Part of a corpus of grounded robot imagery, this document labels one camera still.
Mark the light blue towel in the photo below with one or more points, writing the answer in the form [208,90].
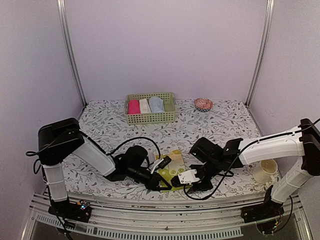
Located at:
[156,105]

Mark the green perforated plastic basket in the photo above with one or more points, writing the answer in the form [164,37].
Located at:
[169,116]

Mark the right aluminium frame post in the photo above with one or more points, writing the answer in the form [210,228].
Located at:
[262,49]

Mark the blue patterned bowl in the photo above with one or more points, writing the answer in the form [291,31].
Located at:
[203,109]

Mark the cream ribbed mug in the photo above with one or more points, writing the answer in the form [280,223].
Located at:
[265,172]

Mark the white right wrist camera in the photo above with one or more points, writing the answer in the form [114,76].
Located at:
[185,178]

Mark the green white small packet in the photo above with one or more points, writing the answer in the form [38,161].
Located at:
[175,167]

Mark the left aluminium frame post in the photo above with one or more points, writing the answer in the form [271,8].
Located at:
[69,49]

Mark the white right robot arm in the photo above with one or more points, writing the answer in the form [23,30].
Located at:
[302,141]

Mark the aluminium front rail base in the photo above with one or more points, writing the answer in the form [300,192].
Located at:
[182,219]

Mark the cream rolled towel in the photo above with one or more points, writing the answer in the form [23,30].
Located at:
[144,106]

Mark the pink rolled towel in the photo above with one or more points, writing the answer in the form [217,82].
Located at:
[133,107]

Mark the aluminium frame post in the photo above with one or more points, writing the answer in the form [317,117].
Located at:
[69,49]
[262,49]

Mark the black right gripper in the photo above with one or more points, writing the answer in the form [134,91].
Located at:
[196,187]

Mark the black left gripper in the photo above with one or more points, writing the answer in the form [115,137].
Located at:
[152,184]

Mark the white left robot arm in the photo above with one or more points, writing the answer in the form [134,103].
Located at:
[59,140]

